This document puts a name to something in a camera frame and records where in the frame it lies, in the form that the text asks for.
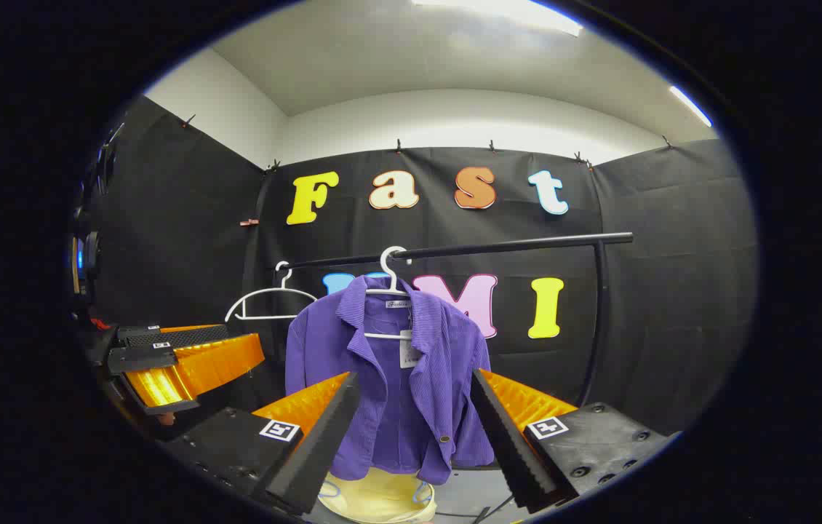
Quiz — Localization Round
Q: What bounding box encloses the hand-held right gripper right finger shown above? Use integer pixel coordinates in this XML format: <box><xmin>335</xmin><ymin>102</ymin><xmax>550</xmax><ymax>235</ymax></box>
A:
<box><xmin>469</xmin><ymin>368</ymin><xmax>679</xmax><ymax>510</ymax></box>

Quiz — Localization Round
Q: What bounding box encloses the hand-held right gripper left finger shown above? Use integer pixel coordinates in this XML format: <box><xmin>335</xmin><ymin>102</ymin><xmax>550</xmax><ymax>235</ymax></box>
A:
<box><xmin>164</xmin><ymin>371</ymin><xmax>362</xmax><ymax>516</ymax></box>

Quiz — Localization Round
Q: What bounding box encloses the cream laundry hamper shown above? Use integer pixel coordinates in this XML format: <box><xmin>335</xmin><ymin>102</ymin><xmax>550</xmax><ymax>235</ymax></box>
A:
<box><xmin>318</xmin><ymin>466</ymin><xmax>437</xmax><ymax>524</ymax></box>

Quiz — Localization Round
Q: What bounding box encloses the purple corduroy jacket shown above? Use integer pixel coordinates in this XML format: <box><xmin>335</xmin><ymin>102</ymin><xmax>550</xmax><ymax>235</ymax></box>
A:
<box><xmin>284</xmin><ymin>275</ymin><xmax>496</xmax><ymax>486</ymax></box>

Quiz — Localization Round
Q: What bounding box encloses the white plastic hanger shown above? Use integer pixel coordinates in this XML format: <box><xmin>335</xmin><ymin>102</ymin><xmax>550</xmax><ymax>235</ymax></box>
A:
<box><xmin>362</xmin><ymin>246</ymin><xmax>415</xmax><ymax>341</ymax></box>
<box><xmin>225</xmin><ymin>262</ymin><xmax>319</xmax><ymax>323</ymax></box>

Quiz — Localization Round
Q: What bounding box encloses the black clothes rack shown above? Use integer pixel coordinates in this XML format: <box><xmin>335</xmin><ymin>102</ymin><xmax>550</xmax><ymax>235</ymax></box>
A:
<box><xmin>276</xmin><ymin>231</ymin><xmax>634</xmax><ymax>408</ymax></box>

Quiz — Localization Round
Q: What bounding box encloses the white paper hang tag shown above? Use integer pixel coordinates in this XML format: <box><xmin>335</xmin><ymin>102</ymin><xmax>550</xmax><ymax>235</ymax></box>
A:
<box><xmin>399</xmin><ymin>329</ymin><xmax>423</xmax><ymax>370</ymax></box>

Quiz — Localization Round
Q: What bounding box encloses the ceiling light strip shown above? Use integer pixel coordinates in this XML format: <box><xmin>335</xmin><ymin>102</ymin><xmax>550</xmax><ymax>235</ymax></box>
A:
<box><xmin>669</xmin><ymin>86</ymin><xmax>714</xmax><ymax>128</ymax></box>

